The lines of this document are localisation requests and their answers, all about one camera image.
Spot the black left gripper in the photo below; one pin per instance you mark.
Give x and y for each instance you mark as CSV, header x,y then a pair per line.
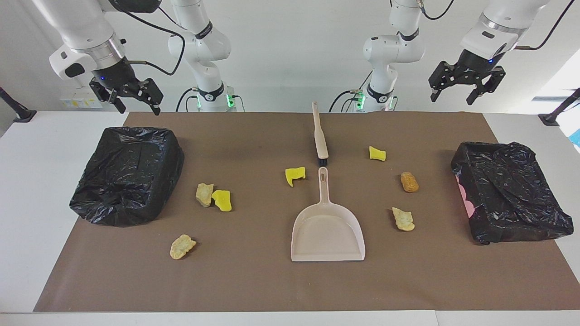
x,y
478,63

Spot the tan croissant piece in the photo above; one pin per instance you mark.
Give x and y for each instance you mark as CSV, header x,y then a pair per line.
x,y
182,246

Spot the black camera stand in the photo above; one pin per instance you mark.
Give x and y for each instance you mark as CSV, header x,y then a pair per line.
x,y
555,115
20,113

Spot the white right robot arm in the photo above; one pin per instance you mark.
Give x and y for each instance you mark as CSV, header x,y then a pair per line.
x,y
204,40

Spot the small yellow sponge wedge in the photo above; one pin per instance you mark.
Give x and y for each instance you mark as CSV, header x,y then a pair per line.
x,y
377,154

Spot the bin lined with black bag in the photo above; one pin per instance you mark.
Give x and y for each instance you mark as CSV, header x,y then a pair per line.
x,y
127,176

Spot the beige plastic dustpan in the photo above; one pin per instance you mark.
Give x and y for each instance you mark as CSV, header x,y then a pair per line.
x,y
327,235

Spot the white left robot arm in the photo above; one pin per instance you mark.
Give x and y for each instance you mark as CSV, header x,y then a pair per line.
x,y
394,47

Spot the yellow sponge with green back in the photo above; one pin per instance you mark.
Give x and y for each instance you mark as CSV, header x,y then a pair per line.
x,y
295,174

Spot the pale flaky pastry piece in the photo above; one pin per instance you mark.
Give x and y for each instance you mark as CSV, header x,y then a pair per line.
x,y
403,219

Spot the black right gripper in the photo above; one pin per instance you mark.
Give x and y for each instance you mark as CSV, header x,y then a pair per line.
x,y
113,74

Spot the yellow sponge piece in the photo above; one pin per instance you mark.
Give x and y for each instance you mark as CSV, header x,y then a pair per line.
x,y
222,200

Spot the brown bread roll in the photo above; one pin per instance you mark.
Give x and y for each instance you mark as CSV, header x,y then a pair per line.
x,y
409,182

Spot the beige foam chunk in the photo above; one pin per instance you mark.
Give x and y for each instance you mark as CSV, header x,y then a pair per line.
x,y
204,194

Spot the beige hand brush black bristles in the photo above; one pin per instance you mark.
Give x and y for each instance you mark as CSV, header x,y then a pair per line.
x,y
319,136

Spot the brown table mat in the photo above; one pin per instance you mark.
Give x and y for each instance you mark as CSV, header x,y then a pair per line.
x,y
253,280

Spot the white wall socket box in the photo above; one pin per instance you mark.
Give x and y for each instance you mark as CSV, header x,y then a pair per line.
x,y
77,100

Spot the blue object at edge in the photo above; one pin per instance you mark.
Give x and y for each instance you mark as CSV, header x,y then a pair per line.
x,y
576,138

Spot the pink bin with black bag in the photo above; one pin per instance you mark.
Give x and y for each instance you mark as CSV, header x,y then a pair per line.
x,y
512,194

